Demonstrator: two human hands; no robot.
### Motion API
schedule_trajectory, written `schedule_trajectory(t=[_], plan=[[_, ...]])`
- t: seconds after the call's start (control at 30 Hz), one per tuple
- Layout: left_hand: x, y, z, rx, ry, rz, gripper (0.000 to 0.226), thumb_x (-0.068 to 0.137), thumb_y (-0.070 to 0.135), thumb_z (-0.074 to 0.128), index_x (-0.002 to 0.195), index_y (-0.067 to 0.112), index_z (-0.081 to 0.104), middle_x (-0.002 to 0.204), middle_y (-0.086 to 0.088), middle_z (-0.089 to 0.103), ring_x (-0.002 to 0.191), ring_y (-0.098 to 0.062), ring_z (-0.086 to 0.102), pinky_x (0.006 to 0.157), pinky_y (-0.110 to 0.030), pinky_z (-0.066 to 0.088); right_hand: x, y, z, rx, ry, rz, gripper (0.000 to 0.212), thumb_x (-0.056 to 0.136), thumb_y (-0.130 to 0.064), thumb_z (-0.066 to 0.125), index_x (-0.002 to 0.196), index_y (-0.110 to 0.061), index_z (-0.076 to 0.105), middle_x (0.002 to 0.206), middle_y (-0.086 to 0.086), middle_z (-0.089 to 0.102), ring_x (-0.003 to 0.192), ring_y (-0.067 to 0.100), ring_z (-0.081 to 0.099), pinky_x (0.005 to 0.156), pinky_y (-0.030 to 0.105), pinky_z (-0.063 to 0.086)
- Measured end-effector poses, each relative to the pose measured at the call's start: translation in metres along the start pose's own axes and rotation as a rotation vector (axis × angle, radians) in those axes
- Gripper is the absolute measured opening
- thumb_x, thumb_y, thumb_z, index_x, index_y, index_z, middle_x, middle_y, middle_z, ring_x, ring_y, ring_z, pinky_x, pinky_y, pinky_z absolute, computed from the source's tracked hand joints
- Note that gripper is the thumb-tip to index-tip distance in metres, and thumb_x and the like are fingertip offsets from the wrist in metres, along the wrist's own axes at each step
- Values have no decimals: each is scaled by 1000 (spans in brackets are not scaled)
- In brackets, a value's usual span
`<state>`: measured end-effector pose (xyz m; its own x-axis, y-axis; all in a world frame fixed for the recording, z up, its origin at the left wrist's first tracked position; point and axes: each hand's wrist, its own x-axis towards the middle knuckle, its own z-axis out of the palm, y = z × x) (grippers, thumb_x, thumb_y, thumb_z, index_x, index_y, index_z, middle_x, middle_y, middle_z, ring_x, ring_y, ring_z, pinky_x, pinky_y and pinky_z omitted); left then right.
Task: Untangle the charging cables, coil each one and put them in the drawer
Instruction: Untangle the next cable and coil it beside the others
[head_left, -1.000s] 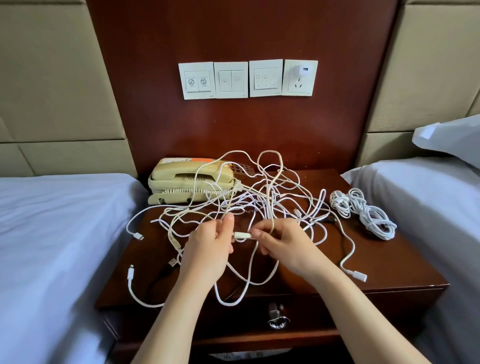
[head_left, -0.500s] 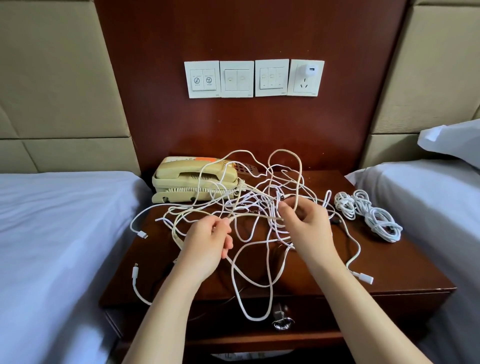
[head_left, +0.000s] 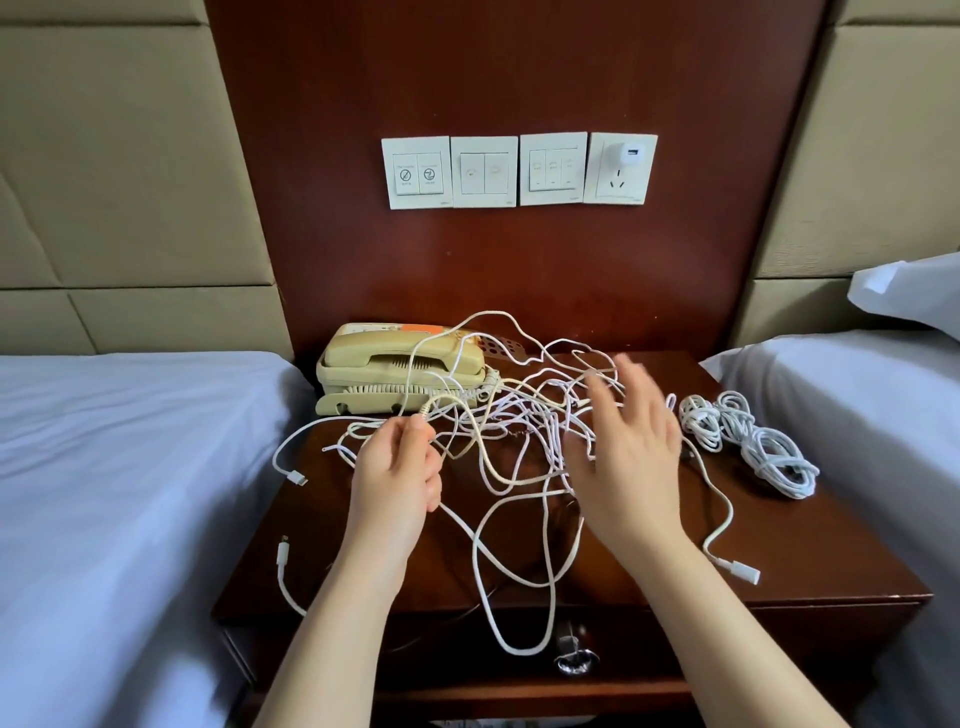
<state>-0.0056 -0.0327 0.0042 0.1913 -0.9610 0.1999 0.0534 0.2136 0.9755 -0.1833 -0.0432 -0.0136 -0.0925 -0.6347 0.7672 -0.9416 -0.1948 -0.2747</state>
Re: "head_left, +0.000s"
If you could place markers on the left bed white sheet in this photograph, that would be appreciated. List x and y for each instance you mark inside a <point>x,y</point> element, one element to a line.
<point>135,525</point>

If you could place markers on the person's right forearm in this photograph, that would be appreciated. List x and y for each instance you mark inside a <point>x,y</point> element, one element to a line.
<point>720,645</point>

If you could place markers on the beige padded headboard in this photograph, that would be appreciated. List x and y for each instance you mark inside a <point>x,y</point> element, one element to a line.
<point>135,165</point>
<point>870,150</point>

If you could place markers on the dark wooden drawer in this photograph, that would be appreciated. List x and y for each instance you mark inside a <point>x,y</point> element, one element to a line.
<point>300,653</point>

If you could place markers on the white wall socket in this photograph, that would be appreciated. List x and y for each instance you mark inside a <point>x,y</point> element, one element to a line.
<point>618,188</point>

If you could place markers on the bed white sheet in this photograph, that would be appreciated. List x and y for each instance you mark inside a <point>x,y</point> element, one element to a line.
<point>885,435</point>
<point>135,525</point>

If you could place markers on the wooden nightstand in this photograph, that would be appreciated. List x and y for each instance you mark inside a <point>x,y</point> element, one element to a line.
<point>840,540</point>

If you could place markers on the white plug-in charger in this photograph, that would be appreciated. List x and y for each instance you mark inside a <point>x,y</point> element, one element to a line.
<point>627,155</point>

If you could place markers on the person's left hand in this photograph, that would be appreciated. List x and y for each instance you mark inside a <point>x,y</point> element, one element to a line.
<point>390,495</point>

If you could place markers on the person's left forearm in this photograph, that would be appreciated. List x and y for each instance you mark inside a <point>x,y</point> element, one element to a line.
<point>338,645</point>

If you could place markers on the white triple rocker wall switch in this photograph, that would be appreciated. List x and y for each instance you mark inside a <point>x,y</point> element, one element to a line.
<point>554,168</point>

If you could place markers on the person's right hand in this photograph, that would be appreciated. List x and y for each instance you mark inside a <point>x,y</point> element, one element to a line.
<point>630,480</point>

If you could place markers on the dark wooden wall panel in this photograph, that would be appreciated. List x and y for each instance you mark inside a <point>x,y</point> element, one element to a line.
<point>510,255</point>

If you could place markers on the right bed white sheet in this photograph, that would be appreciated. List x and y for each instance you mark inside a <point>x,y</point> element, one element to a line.
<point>885,435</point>

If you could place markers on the white pillow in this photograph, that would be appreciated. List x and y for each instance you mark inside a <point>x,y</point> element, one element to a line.
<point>918,297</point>

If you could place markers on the white double rocker wall switch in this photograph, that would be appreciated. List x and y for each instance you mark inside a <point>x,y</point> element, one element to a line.
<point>483,171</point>

